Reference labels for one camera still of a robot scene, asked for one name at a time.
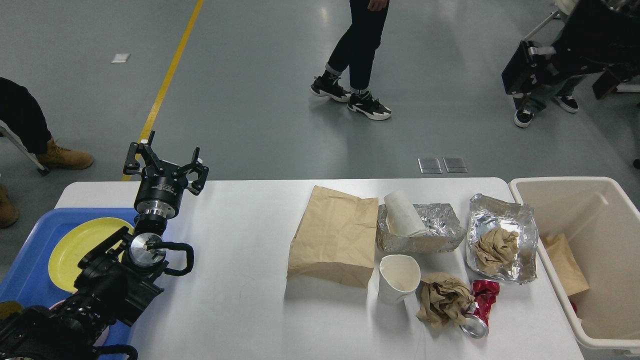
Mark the dark green mug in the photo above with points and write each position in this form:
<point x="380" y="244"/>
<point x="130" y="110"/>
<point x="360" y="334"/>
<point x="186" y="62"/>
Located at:
<point x="8" y="308"/>

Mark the white paper cup in tray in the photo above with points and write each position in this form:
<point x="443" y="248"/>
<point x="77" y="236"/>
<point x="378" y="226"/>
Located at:
<point x="402" y="218"/>

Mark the person in dark jeans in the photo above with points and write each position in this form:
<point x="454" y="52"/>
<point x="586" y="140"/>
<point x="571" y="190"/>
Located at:
<point x="347" y="73"/>

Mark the metal floor socket plates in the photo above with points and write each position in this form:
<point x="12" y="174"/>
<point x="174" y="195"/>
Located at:
<point x="437" y="165"/>

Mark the metal can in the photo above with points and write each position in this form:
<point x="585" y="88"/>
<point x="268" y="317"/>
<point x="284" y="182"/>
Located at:
<point x="475" y="325"/>

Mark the office chair base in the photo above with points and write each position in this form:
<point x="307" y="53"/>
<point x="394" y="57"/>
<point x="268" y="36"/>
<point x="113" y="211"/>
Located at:
<point x="542" y="22"/>

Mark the brown paper in bin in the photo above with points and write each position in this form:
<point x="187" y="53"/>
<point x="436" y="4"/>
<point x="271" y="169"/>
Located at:
<point x="571" y="277"/>

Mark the beige plastic bin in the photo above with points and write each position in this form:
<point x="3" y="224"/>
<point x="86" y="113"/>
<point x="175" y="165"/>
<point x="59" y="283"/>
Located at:
<point x="602" y="227"/>

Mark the white floor marker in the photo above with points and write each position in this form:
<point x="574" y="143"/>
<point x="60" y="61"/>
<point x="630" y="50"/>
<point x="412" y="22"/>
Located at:
<point x="121" y="58"/>

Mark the red wrapper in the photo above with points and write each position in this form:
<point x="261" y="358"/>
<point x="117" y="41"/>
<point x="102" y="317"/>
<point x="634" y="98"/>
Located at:
<point x="485" y="294"/>

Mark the pink mug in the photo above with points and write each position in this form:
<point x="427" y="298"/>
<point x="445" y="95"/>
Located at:
<point x="103" y="336"/>

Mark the white chair leg at left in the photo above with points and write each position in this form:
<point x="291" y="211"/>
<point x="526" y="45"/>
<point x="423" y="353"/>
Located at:
<point x="42" y="170"/>

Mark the brown paper bag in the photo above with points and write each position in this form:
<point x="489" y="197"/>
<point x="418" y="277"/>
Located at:
<point x="335" y="239"/>

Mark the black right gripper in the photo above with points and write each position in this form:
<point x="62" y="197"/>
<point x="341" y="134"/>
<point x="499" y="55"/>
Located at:
<point x="597" y="34"/>

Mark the aluminium foil tray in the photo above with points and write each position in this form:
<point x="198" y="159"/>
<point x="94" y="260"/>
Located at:
<point x="443" y="231"/>

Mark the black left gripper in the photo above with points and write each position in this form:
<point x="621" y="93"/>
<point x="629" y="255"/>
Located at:
<point x="160" y="193"/>

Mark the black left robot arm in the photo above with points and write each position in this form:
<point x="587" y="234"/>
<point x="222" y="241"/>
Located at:
<point x="150" y="256"/>

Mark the person in black clothes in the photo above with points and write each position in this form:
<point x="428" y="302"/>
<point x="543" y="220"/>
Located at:
<point x="22" y="114"/>

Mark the yellow plate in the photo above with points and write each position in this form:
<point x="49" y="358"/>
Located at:
<point x="63" y="267"/>

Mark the crumpled foil sheet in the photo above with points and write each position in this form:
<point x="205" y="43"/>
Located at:
<point x="487" y="213"/>

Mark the bare hand of bystander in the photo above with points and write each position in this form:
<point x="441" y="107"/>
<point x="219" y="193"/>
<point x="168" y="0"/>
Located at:
<point x="377" y="5"/>

